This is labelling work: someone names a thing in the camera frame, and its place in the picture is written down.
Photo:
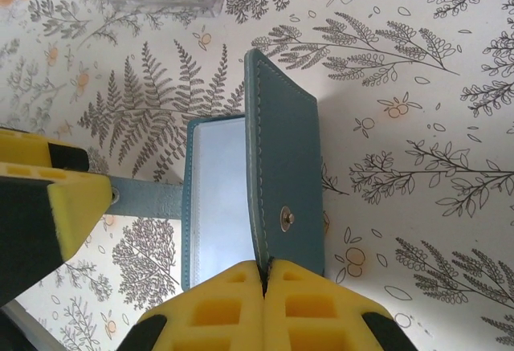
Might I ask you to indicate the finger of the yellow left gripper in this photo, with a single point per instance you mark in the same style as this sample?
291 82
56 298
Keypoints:
36 222
28 148

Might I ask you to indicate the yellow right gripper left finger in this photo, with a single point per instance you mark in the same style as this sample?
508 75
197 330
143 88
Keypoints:
209 311

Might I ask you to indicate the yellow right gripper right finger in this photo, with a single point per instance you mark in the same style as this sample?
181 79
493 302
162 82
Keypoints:
321 311

